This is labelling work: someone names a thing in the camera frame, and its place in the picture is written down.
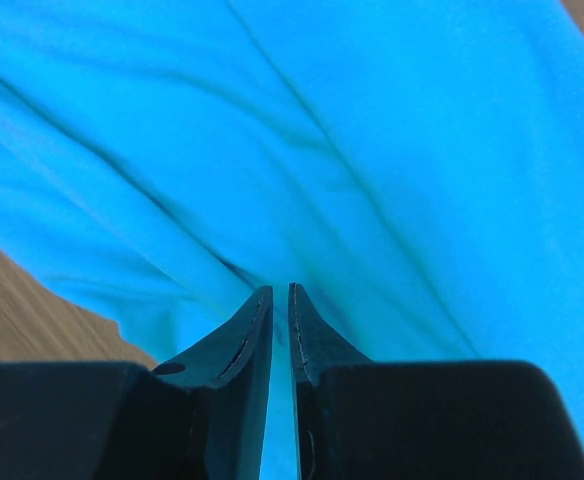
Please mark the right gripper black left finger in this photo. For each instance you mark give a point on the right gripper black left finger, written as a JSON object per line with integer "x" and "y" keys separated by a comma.
{"x": 199, "y": 415}

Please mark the turquoise t shirt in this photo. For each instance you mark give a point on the turquoise t shirt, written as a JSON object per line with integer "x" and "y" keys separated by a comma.
{"x": 418, "y": 166}

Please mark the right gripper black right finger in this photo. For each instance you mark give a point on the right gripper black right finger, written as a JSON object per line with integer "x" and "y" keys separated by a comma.
{"x": 361, "y": 419}

